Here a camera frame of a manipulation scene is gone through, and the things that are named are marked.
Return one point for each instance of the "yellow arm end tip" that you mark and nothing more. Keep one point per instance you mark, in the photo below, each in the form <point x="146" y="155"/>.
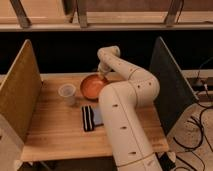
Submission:
<point x="101" y="76"/>

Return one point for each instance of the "orange ceramic bowl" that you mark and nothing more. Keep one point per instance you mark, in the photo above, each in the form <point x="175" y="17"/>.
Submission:
<point x="91" y="86"/>

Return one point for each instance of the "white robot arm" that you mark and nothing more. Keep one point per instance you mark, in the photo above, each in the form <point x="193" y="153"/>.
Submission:
<point x="131" y="148"/>

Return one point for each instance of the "blue grey sponge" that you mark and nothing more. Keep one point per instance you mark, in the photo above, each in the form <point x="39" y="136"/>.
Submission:
<point x="97" y="118"/>

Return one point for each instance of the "black white striped cloth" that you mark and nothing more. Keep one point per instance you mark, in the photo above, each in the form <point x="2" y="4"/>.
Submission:
<point x="88" y="118"/>

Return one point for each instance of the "clear plastic cup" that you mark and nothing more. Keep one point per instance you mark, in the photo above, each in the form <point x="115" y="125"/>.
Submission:
<point x="67" y="92"/>

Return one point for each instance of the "right dark side panel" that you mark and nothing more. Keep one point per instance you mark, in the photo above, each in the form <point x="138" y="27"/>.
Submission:
<point x="176" y="101"/>

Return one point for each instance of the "left wooden side panel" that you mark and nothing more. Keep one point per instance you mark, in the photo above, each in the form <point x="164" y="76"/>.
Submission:
<point x="19" y="92"/>

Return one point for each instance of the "wooden shelf rail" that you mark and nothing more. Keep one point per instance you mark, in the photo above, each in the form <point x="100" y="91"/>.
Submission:
<point x="105" y="15"/>

